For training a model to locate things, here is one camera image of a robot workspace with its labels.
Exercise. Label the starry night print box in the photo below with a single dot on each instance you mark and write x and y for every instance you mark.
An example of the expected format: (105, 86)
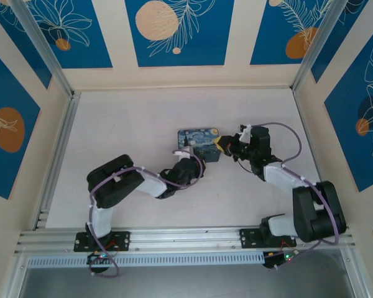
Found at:
(199, 139)

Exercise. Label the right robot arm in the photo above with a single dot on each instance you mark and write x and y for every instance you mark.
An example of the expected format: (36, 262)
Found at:
(311, 211)

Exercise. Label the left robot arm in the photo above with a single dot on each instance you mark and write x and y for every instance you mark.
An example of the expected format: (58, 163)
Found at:
(115, 183)

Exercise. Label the grey steel sheet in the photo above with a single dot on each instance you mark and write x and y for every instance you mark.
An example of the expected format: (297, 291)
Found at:
(189, 282)

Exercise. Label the aluminium table side rail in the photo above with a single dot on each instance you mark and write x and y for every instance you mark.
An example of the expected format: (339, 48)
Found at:
(314, 161)
(57, 161)

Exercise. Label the aluminium mounting rail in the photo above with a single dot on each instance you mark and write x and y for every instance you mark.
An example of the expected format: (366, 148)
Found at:
(180, 239)

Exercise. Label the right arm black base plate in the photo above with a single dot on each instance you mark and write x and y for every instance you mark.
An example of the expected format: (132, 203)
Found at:
(248, 237)

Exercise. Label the blue floral wall panel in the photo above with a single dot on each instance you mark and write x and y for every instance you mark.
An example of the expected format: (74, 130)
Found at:
(90, 46)
(360, 31)
(6, 93)
(273, 18)
(18, 46)
(205, 46)
(348, 139)

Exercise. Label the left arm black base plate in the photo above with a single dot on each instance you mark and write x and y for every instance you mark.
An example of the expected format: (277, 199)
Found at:
(124, 240)

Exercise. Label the aluminium frame post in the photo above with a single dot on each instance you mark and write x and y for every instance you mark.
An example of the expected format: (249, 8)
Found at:
(320, 40)
(40, 40)

